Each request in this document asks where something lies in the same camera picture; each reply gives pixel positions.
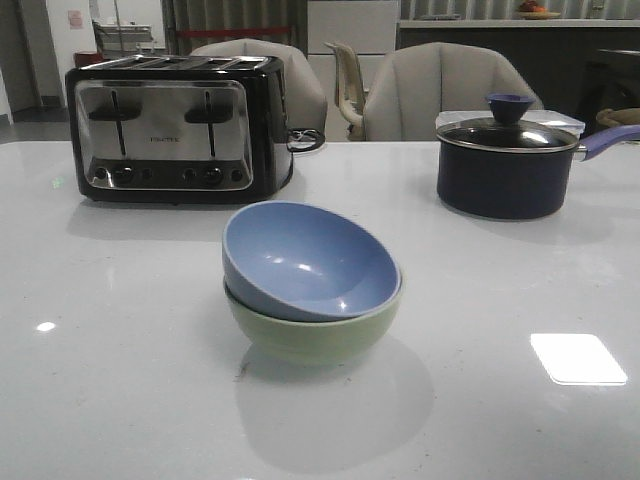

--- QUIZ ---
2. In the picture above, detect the fruit plate on counter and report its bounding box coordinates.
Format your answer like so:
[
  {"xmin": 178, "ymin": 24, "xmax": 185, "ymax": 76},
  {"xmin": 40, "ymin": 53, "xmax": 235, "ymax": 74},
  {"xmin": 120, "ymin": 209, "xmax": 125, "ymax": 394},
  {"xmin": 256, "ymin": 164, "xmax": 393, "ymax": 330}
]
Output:
[{"xmin": 516, "ymin": 0, "xmax": 560, "ymax": 20}]

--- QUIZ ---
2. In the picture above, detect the blue bowl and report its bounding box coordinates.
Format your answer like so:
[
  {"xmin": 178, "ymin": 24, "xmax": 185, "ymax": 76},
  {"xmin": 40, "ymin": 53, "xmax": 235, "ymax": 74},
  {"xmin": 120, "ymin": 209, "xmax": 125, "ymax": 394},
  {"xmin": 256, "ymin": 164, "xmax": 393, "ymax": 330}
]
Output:
[{"xmin": 222, "ymin": 201, "xmax": 401, "ymax": 322}]

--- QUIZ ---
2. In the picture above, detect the grey upholstered chair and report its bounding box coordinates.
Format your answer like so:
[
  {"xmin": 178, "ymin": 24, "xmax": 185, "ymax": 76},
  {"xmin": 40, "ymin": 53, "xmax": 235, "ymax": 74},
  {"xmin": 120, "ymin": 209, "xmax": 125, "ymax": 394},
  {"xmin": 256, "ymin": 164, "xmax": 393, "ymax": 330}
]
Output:
[
  {"xmin": 363, "ymin": 42, "xmax": 544, "ymax": 141},
  {"xmin": 191, "ymin": 38, "xmax": 328, "ymax": 134}
]

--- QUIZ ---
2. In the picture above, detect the dark blue saucepan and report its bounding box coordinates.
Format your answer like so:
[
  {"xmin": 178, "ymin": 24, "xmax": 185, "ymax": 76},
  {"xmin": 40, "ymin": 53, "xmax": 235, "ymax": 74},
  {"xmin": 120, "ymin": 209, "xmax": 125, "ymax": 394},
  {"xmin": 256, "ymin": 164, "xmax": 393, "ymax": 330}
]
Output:
[{"xmin": 437, "ymin": 125, "xmax": 639, "ymax": 220}]

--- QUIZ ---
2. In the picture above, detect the black toaster power cable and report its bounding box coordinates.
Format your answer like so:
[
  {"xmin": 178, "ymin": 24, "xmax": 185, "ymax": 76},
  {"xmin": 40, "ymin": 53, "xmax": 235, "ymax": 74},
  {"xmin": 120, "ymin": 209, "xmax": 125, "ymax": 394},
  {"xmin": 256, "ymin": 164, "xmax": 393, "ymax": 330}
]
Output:
[{"xmin": 287, "ymin": 127, "xmax": 325, "ymax": 154}]

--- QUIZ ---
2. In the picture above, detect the red box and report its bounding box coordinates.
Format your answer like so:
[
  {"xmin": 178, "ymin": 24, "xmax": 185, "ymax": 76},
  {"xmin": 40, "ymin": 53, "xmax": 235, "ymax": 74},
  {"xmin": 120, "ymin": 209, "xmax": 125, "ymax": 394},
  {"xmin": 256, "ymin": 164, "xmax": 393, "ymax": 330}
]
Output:
[{"xmin": 73, "ymin": 51, "xmax": 103, "ymax": 68}]

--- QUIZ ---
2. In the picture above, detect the glass lid blue knob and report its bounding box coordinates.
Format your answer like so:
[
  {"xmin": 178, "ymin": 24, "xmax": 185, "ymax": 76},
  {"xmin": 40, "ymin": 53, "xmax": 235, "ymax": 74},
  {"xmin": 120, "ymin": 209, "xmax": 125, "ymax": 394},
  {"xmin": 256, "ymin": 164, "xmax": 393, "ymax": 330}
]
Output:
[{"xmin": 436, "ymin": 93, "xmax": 578, "ymax": 153}]

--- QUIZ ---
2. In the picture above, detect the right grey upholstered chair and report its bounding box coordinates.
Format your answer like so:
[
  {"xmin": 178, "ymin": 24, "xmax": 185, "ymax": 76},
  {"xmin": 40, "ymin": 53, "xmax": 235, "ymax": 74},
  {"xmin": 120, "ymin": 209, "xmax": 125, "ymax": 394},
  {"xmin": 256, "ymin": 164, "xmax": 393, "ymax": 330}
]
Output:
[{"xmin": 363, "ymin": 42, "xmax": 544, "ymax": 141}]

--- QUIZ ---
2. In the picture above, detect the left grey upholstered chair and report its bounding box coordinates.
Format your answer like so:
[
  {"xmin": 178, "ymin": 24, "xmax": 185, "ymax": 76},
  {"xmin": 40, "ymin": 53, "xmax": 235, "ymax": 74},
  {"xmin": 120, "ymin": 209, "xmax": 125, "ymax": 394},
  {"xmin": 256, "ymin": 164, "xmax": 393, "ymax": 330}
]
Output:
[{"xmin": 191, "ymin": 38, "xmax": 328, "ymax": 134}]

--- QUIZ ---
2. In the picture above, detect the light green bowl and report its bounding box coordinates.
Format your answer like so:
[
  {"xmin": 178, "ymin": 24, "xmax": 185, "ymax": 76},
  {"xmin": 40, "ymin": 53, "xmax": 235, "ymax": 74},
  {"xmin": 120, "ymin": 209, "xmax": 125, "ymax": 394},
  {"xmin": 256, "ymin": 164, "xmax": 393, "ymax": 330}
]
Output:
[{"xmin": 224, "ymin": 287, "xmax": 404, "ymax": 366}]

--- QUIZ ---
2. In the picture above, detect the black chrome toaster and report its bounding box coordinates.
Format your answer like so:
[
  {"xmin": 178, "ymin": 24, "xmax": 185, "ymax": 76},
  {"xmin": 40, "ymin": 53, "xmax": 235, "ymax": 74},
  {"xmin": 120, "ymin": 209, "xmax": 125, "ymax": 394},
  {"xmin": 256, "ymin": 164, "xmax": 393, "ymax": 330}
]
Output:
[{"xmin": 65, "ymin": 55, "xmax": 293, "ymax": 204}]

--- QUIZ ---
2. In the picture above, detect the beige plastic chair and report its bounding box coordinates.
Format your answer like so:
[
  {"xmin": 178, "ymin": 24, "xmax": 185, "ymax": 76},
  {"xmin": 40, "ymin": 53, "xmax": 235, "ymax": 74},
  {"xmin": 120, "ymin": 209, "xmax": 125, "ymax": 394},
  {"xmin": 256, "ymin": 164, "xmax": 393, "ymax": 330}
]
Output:
[{"xmin": 324, "ymin": 42, "xmax": 366, "ymax": 141}]

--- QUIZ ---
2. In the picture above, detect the white refrigerator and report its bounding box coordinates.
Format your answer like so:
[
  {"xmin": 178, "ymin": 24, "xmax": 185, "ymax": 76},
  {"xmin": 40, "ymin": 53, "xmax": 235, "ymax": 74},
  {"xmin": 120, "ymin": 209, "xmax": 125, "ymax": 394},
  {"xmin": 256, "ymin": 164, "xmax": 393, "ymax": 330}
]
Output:
[{"xmin": 307, "ymin": 1, "xmax": 400, "ymax": 99}]

